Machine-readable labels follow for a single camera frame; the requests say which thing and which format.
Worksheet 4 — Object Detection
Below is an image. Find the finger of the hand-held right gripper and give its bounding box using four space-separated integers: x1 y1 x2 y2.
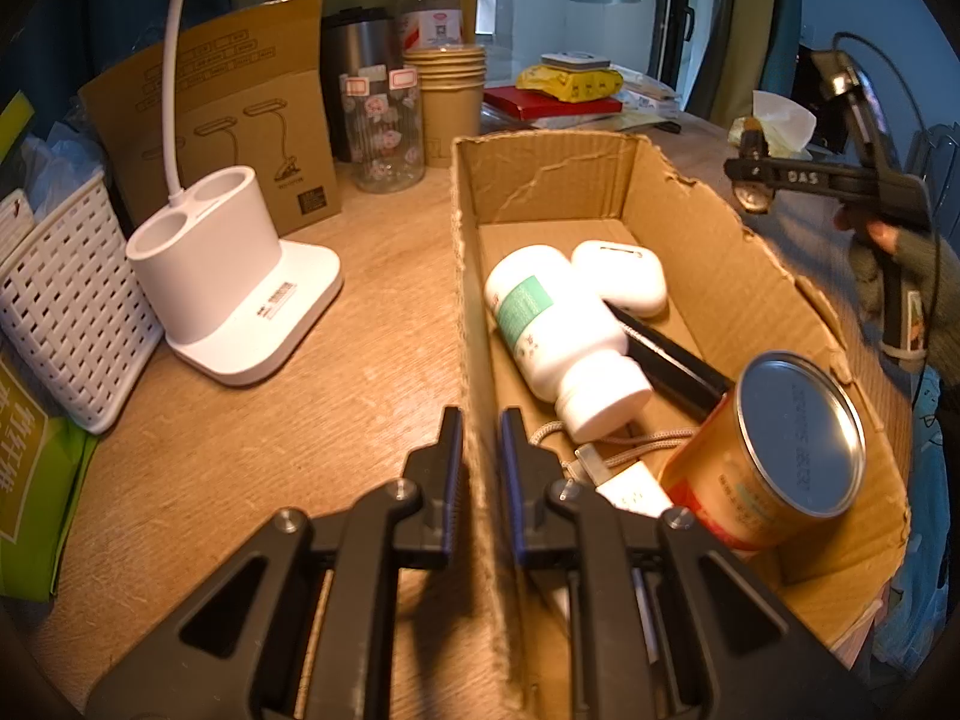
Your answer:
724 131 786 215

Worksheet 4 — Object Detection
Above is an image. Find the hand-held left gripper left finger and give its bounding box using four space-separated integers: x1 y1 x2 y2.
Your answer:
84 405 466 720

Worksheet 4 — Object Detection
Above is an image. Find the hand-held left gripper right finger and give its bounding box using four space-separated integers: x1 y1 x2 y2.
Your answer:
499 406 882 720

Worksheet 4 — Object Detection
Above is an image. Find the brown cardboard box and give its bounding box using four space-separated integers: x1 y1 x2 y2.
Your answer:
450 131 912 720

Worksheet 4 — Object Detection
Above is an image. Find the white plug charger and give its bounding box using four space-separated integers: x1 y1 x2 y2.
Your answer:
536 463 676 661

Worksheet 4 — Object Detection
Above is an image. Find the beige braided charging cable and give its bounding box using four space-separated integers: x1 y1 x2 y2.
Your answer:
529 420 700 490

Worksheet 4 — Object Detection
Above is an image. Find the white earbuds case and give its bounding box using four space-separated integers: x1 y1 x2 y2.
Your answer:
571 240 668 318

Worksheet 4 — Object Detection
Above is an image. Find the white pill bottle green label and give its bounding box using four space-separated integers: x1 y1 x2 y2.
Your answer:
484 244 653 443

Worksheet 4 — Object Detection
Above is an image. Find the black slim tool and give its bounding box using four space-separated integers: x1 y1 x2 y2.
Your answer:
604 302 736 421

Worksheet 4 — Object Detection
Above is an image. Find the red and gold tin can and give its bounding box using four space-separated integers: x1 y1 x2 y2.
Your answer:
658 350 867 557

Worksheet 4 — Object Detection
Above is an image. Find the person's right hand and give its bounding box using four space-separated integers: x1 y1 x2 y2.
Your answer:
832 206 960 376

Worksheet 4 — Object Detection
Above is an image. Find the white tissue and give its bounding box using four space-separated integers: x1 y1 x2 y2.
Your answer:
752 90 817 158

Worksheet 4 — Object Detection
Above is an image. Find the white paper carton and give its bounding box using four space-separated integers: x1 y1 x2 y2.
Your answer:
622 79 682 117

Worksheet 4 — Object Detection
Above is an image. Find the olive curtain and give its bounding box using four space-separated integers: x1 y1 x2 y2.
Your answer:
705 0 781 125

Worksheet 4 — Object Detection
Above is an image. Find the yellow snack packet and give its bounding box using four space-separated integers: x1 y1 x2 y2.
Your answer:
516 64 623 104

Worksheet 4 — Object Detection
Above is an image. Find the small white grey box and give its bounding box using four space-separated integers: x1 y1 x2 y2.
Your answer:
540 51 611 74

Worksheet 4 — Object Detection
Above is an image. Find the red book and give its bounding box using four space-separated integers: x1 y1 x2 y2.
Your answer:
482 85 625 119

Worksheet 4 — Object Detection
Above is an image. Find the white gooseneck desk lamp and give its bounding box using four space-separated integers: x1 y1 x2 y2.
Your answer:
126 0 344 389

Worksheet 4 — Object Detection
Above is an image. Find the stack of brown paper cups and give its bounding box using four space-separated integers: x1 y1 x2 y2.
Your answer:
403 43 487 168

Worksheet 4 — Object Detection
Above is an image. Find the blue printed bedding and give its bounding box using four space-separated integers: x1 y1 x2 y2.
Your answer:
877 360 960 683

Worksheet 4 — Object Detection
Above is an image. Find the clear plastic water bottle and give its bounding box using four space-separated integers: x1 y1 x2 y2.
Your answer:
395 0 462 57

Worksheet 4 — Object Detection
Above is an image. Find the floral ribbed glass cup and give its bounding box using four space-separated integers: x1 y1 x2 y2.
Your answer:
339 66 426 194

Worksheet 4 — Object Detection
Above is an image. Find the steel thermos black lid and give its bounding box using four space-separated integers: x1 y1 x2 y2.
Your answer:
321 7 395 164

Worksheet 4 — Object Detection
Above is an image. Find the green printed packet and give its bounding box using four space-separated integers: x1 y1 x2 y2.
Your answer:
0 349 100 605

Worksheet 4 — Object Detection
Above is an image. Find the white woven plastic basket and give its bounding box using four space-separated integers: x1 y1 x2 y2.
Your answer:
0 169 166 436

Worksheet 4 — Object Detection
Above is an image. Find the brown cardboard lamp packaging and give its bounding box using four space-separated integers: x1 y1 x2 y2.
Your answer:
77 0 344 239

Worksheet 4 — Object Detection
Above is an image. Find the clear plastic bag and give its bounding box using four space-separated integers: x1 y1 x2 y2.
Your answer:
19 124 106 222

